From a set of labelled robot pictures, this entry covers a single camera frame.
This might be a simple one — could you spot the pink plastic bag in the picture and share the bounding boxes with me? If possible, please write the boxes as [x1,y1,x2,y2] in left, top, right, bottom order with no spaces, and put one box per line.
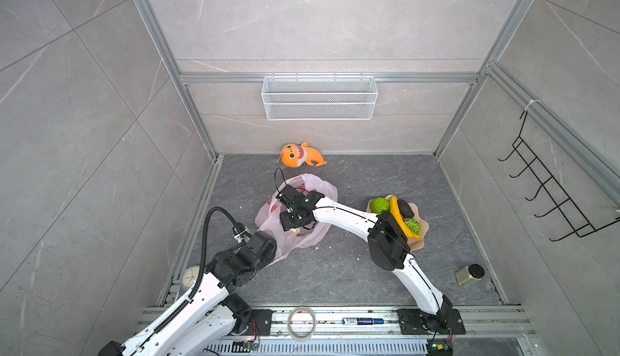
[255,173,337,262]

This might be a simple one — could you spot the green round guava fruit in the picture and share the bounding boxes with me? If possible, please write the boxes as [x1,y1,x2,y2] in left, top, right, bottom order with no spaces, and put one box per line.
[369,198,390,215]

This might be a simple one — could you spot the banana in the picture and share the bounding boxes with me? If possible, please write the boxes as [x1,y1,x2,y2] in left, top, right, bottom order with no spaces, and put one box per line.
[389,196,421,239]

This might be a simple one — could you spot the dark avocado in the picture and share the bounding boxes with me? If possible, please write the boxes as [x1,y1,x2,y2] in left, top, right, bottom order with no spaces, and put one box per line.
[397,199,416,220]

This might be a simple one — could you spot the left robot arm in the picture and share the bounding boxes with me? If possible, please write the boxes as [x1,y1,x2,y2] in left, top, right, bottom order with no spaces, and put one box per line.
[99,232,276,355]

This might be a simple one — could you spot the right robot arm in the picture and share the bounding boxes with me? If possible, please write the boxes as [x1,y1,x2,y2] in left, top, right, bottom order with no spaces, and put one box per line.
[275,185,452,331]

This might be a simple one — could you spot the orange fish plush toy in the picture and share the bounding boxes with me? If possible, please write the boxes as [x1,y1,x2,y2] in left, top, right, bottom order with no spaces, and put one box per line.
[280,142,327,168]

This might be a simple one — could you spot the roll of clear tape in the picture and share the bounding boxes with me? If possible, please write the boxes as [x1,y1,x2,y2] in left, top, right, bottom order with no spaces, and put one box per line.
[287,306,317,342]

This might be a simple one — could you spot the blue marker pen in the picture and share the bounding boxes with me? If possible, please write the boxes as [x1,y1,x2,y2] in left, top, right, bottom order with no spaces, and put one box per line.
[342,317,385,326]

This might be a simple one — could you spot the pink shell-shaped plate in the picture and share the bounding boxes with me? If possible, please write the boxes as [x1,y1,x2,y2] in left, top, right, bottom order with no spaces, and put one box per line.
[367,195,429,251]

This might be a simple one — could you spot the small metal can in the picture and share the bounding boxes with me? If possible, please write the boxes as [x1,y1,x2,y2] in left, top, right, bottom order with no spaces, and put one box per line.
[455,263,486,286]

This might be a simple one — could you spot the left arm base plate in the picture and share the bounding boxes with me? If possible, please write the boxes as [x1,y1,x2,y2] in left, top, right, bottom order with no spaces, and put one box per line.
[231,309,274,337]

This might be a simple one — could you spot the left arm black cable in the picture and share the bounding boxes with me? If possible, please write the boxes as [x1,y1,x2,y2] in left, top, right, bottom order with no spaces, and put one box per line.
[186,206,248,301]

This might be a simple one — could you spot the white wire mesh basket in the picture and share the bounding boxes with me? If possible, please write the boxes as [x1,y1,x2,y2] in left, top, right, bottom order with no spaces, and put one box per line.
[261,76,379,121]

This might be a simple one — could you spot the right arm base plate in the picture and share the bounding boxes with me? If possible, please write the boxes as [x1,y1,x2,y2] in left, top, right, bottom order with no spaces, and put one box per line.
[396,309,466,335]

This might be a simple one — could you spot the black wire hook rack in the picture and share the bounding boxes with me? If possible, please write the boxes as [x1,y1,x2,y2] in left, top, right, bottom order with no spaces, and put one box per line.
[497,110,619,242]

